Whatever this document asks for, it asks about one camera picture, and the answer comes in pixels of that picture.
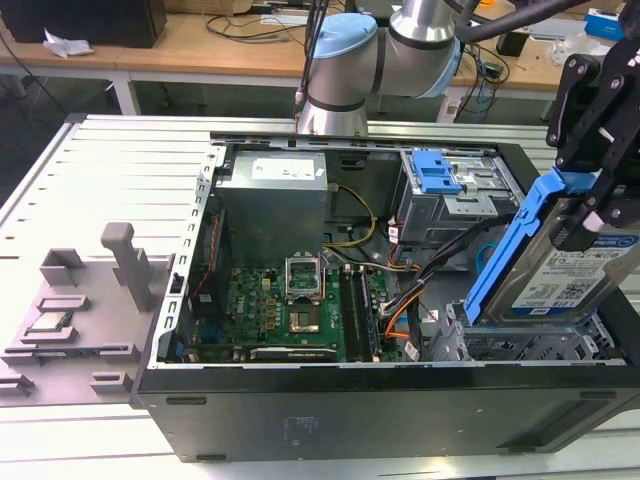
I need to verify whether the black RAM stick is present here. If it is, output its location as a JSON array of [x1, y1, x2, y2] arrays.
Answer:
[[355, 267, 384, 362]]

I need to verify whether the flat grey box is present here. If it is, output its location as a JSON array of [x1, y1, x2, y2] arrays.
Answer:
[[528, 20, 587, 42]]

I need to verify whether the clear plastic bag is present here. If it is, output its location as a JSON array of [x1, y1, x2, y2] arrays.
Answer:
[[549, 35, 609, 64]]

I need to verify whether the CPU socket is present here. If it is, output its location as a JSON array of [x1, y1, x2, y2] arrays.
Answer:
[[287, 304, 322, 335]]

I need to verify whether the crumpled white paper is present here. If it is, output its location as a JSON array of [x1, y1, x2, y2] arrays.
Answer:
[[43, 27, 95, 59]]

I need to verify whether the grey optical drive cage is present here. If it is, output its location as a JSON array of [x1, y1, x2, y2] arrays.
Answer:
[[397, 149, 529, 247]]

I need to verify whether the yellow and black wire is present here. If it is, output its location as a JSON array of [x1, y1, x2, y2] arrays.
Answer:
[[324, 184, 379, 249]]

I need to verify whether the wooden desk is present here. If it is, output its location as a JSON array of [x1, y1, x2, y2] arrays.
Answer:
[[0, 12, 621, 92]]

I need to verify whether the small black cube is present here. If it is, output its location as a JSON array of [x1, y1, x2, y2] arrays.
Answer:
[[496, 30, 527, 57]]

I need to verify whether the blue plastic bay latch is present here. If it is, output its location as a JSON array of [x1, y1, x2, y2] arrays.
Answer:
[[412, 149, 462, 197]]

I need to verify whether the grey parts rack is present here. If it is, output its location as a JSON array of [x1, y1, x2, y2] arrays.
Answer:
[[0, 222, 176, 401]]

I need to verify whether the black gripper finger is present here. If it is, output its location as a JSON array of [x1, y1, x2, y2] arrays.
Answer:
[[552, 69, 640, 252], [545, 53, 615, 174]]

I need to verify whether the green motherboard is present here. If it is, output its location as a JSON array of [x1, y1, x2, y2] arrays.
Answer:
[[192, 264, 406, 364]]

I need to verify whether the silver CPU chip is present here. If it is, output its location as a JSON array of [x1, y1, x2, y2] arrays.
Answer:
[[27, 312, 74, 335]]

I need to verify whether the blue data wire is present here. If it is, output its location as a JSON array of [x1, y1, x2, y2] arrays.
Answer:
[[474, 243, 497, 274]]

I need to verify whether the blue cardboard box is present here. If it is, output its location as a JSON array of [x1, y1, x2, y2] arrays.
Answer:
[[584, 7, 626, 39]]

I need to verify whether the hard disk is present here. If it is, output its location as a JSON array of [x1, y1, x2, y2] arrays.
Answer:
[[463, 167, 640, 332]]

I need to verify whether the large black box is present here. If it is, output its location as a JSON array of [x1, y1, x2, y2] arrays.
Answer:
[[4, 0, 169, 49]]

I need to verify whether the black graphics card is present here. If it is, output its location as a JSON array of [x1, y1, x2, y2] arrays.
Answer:
[[249, 345, 341, 364]]

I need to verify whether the metal socket cover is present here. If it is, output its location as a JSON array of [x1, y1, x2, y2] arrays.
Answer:
[[283, 254, 324, 306]]

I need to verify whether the black wire bundle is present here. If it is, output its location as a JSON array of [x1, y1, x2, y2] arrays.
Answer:
[[382, 219, 507, 321]]

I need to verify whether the black open PC case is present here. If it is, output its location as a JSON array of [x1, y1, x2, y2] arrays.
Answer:
[[128, 130, 640, 464]]

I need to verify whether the grey metal disk bay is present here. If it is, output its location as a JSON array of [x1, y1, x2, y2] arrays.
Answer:
[[429, 298, 626, 362]]

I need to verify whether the black case fan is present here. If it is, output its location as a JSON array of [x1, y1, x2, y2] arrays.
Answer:
[[189, 209, 234, 321]]

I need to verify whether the grey power supply unit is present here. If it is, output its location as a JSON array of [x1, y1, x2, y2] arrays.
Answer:
[[214, 151, 331, 251]]

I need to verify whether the thin black cable with plug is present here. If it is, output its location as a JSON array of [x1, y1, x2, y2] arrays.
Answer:
[[295, 0, 331, 117]]

